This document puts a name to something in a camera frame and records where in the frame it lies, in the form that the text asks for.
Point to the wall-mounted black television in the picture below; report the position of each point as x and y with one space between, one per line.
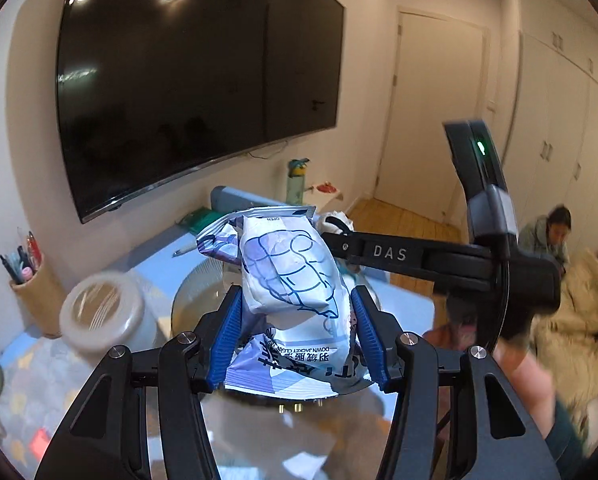
194 75

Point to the white pen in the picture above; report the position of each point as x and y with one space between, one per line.
184 250

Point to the beige pen holder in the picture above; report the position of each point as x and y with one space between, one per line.
41 300

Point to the white wardrobe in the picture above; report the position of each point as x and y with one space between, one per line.
559 125

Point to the white blue printed packet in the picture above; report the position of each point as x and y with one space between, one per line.
284 270

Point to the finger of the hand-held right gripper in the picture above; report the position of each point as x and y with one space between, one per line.
379 252

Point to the small white side table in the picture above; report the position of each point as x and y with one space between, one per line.
329 200

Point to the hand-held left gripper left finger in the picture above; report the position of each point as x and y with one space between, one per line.
231 332

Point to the green water bottle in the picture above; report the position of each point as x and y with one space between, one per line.
297 182

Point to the person's right hand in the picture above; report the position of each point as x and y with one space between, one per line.
524 390

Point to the patterned quilted mat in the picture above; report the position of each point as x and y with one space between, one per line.
39 390

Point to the white door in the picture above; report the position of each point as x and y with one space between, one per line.
434 110

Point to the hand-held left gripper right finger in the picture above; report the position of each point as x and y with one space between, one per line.
369 335

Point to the white jar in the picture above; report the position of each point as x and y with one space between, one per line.
104 310

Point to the green flat packet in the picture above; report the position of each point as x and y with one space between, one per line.
199 220

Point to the small red item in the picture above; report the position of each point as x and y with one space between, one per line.
326 187

